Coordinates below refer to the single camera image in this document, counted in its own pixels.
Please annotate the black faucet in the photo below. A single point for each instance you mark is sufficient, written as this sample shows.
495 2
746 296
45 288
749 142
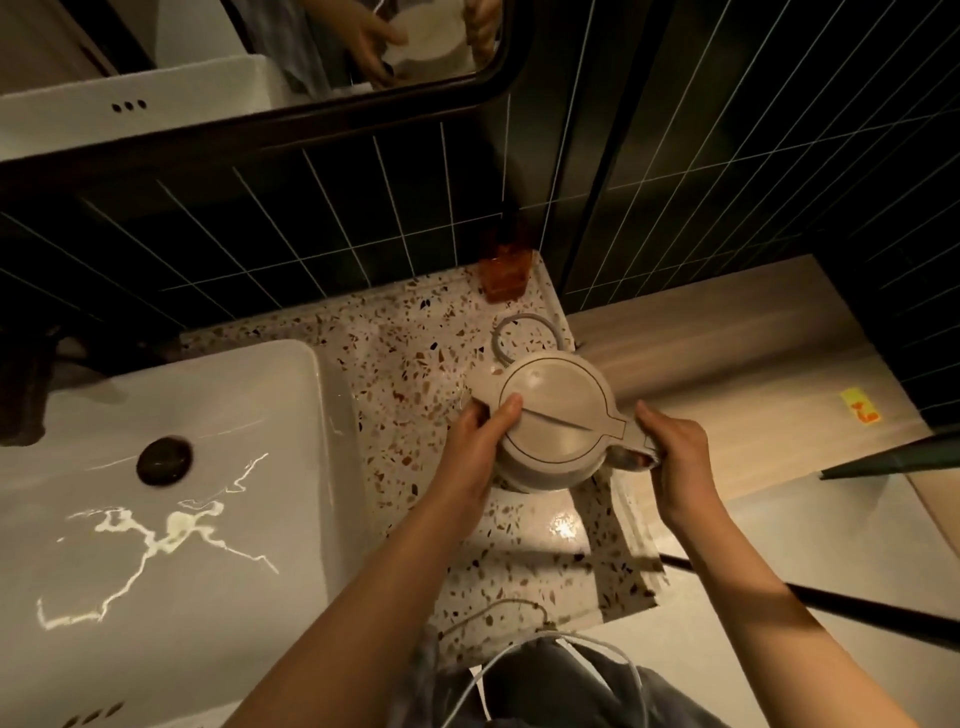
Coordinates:
34 382

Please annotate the black metal bar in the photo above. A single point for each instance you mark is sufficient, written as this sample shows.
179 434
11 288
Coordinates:
847 609

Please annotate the person's left forearm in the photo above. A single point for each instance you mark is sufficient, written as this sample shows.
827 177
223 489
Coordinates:
367 622

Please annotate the light wooden shelf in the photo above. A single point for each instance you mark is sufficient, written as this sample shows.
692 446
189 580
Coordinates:
757 390

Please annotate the white ceramic sink basin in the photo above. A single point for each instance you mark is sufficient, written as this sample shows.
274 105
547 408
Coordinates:
172 570

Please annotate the person's grey trousers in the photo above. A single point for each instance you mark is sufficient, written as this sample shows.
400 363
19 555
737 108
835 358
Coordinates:
570 690

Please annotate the person's left thumb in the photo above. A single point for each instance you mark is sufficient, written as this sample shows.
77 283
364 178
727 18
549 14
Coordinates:
502 421

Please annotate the person's right forearm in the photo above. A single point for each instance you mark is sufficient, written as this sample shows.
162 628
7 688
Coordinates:
772 622

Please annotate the person's right thumb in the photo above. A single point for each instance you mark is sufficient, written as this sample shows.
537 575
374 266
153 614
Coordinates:
651 424

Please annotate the black framed mirror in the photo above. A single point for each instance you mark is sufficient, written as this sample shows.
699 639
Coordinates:
255 112

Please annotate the dark glass door edge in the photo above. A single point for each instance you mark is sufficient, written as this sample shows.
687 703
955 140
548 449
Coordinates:
900 457

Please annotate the person's right hand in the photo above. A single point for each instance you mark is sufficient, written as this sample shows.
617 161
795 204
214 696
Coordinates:
682 469

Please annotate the orange glass soap dispenser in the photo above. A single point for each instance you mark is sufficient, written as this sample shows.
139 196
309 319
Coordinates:
507 271

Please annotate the black sink drain stopper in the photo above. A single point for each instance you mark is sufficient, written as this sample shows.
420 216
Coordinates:
164 460

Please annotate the beige electric kettle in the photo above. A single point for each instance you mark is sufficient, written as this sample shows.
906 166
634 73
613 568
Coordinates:
555 412

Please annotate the person's left hand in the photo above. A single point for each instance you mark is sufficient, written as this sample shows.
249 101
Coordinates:
465 465

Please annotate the yellow sticker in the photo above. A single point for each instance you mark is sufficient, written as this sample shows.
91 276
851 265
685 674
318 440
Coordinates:
859 406

